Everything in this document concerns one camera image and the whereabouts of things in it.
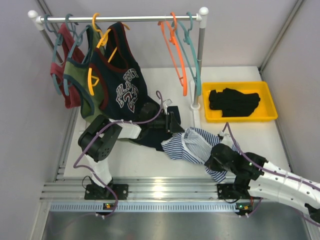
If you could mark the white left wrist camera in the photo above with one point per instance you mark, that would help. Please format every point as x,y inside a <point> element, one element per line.
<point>165,104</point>

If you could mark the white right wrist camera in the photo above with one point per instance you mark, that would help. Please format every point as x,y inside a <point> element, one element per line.
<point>225,139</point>

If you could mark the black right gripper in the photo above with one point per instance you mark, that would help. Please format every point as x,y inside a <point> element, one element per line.
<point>210,163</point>

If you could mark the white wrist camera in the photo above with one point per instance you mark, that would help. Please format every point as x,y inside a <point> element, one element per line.
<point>225,139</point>
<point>165,104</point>

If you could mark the maroon tank top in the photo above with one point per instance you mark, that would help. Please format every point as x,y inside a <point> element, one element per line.
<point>73,100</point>

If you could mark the blue white striped tank top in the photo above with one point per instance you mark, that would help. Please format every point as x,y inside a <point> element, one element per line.
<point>194,145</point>

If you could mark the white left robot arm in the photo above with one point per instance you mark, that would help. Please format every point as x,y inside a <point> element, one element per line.
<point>105,140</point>

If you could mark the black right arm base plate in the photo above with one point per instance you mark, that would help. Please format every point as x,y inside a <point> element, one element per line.
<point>230,191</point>

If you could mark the yellow plastic tray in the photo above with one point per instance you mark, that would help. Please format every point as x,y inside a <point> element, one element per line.
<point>265,111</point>

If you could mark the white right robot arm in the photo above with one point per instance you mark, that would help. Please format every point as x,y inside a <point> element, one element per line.
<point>257,177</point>

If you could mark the navy basketball tank top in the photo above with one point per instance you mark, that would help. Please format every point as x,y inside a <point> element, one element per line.
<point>125,90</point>

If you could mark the silver white clothes rack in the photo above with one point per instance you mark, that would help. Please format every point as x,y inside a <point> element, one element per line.
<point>201,17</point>

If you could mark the black folded garment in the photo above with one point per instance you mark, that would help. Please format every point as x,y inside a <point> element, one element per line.
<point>233,103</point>

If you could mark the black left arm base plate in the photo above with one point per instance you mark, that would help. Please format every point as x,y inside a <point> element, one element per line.
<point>95,192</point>

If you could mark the yellow plastic hanger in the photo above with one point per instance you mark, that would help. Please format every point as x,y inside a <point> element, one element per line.
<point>92,81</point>

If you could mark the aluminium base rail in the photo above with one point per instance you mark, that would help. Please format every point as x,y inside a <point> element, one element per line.
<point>149,195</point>

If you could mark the green tank top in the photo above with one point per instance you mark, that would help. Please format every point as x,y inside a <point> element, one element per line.
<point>77,74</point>

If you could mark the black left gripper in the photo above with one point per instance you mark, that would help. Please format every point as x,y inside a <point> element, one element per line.
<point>172,120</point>

